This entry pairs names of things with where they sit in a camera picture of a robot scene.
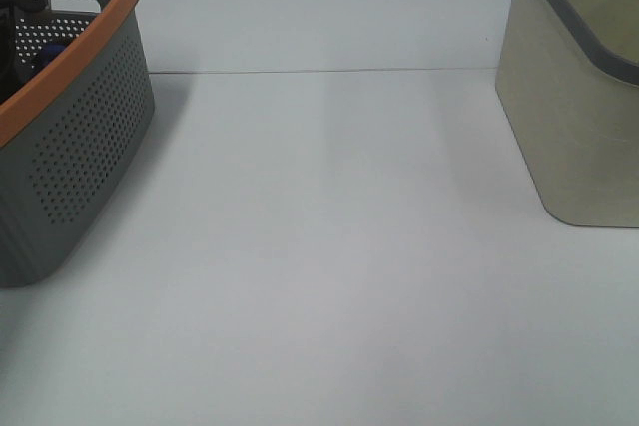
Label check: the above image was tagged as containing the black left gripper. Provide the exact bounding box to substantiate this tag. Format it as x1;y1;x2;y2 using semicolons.
1;0;53;88

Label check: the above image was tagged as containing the blue cloth in basket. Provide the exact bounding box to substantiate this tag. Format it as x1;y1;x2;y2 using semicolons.
32;43;66;71

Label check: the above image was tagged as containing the grey basket with orange rim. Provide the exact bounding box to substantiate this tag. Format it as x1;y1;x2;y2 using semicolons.
1;0;155;288

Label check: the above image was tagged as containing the beige basket with grey rim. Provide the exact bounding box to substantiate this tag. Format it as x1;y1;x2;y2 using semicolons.
495;0;638;228

